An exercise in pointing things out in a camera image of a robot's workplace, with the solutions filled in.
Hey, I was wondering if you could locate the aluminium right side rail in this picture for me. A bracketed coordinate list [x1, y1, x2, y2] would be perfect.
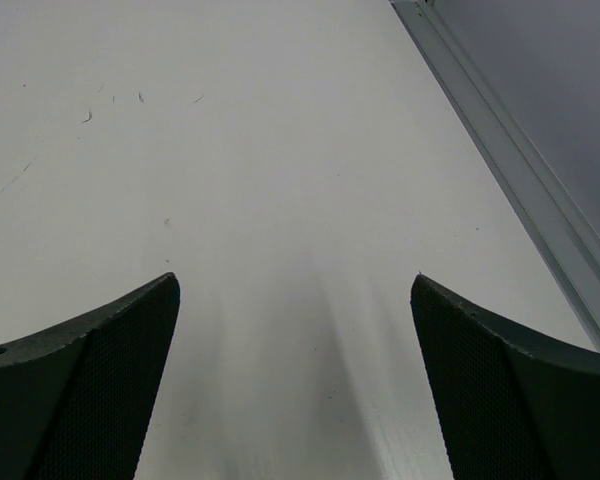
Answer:
[392, 1, 600, 350]

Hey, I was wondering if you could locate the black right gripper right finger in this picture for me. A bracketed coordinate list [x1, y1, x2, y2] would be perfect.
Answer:
[411, 275, 600, 479]

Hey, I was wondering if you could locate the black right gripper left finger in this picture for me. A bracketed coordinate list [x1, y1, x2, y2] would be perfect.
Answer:
[0, 272, 180, 479]

